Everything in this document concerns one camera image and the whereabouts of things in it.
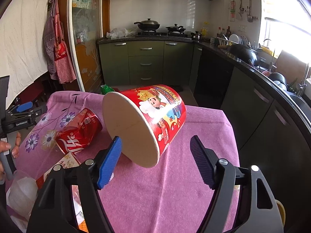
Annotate red white milk carton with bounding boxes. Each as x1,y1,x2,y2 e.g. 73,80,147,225
35,151,89,233

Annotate crushed red cola can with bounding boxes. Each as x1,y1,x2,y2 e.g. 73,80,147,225
55,108,103,155

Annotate red instant noodle cup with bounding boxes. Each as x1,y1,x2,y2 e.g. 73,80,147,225
102,84,187,168

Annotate yellow blue trash bin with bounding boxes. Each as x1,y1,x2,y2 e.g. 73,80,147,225
276,200,286,226

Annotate green kitchen cabinets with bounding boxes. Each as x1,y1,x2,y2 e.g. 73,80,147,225
99,39,202,86

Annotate person's left hand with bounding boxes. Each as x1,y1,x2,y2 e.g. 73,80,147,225
1,131,22,178

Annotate pink floral tablecloth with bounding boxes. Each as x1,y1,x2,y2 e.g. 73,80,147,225
15,91,239,232

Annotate white curtain cloth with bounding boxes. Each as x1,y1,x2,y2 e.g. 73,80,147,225
1,0,48,106

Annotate red checkered apron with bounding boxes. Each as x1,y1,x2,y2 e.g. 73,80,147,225
43,0,76,84

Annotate green snack wrapper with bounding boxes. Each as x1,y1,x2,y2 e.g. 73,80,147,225
100,84,120,95

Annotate clear plastic cup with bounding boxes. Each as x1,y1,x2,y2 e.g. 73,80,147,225
7,170,38,221

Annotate large black wok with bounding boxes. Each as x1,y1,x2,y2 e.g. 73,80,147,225
227,44,260,66

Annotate plastic bag on counter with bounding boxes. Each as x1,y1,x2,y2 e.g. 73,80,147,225
106,28,137,39

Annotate glass sliding door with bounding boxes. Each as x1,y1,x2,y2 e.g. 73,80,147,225
67,0,103,93

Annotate small black pot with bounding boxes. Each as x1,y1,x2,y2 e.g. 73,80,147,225
166,24,186,34

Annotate black wok with lid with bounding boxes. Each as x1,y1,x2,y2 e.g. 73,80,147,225
134,18,160,32

